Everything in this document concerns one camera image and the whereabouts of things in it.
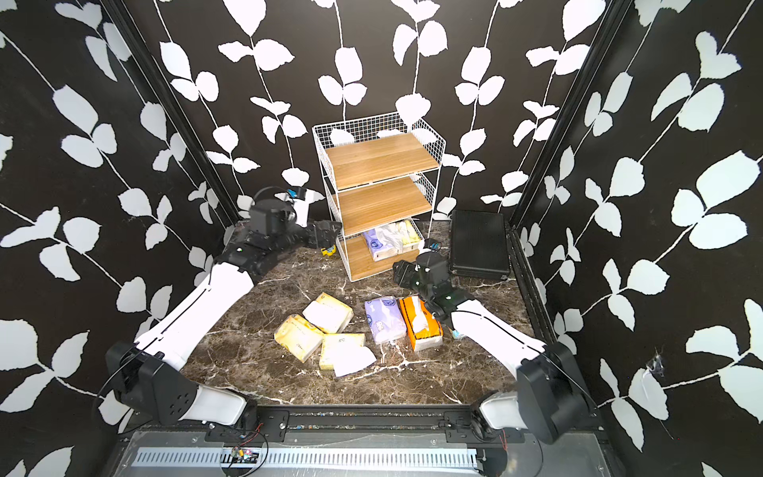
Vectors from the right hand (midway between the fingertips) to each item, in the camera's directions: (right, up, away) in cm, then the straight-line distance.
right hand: (397, 262), depth 84 cm
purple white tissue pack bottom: (-4, +6, +19) cm, 21 cm away
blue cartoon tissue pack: (+18, -22, +4) cm, 29 cm away
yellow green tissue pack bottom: (+4, +9, +24) cm, 26 cm away
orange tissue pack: (+8, -19, -1) cm, 21 cm away
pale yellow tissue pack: (-29, -22, +2) cm, 36 cm away
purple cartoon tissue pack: (-3, -17, +4) cm, 18 cm away
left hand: (-18, +12, -8) cm, 23 cm away
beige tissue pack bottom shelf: (-21, -16, +6) cm, 27 cm away
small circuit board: (-38, -46, -14) cm, 61 cm away
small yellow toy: (-25, +3, +26) cm, 36 cm away
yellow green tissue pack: (-15, -25, -2) cm, 30 cm away
